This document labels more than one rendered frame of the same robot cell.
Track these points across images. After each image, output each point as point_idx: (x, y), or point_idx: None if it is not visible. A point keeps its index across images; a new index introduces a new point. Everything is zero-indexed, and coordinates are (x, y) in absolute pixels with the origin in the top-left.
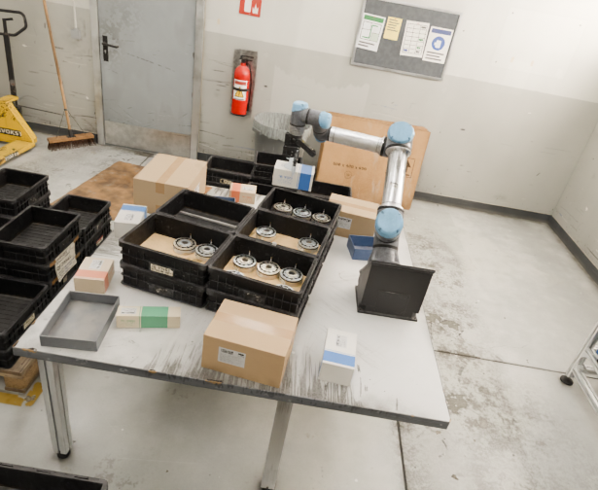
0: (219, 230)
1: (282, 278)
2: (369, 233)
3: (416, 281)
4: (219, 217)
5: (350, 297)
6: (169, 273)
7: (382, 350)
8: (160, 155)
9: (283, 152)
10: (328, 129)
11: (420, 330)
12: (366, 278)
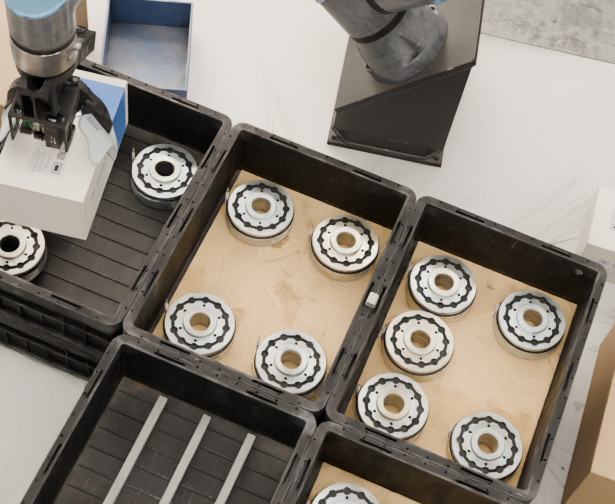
0: (306, 463)
1: (463, 311)
2: (82, 23)
3: None
4: (69, 480)
5: (375, 166)
6: None
7: (571, 151)
8: None
9: (59, 139)
10: None
11: (487, 50)
12: (439, 102)
